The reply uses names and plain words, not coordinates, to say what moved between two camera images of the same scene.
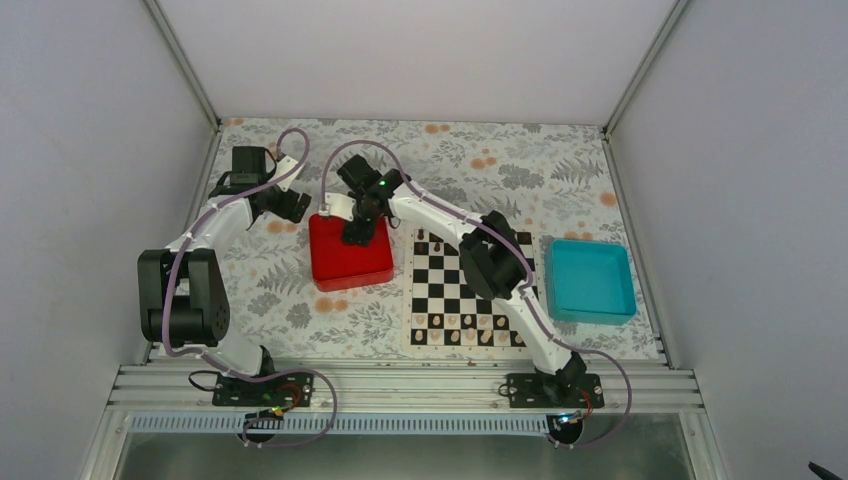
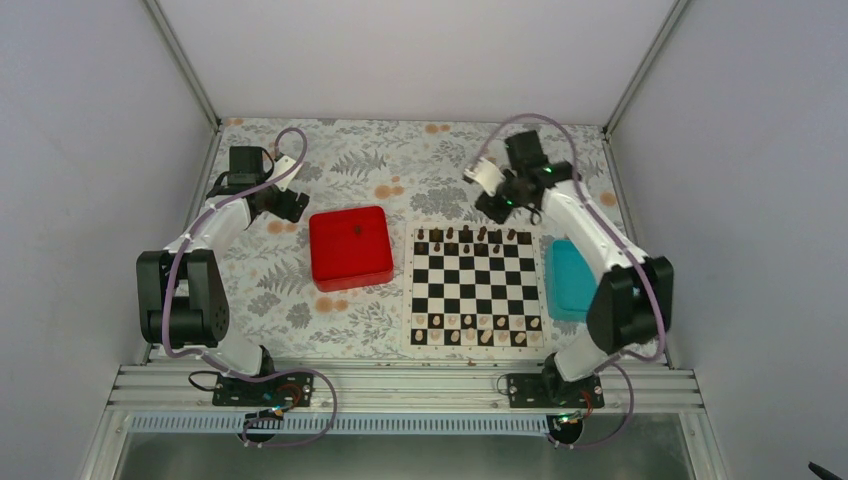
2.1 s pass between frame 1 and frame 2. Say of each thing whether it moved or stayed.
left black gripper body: stayed
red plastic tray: stayed
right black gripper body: moved
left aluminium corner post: stayed
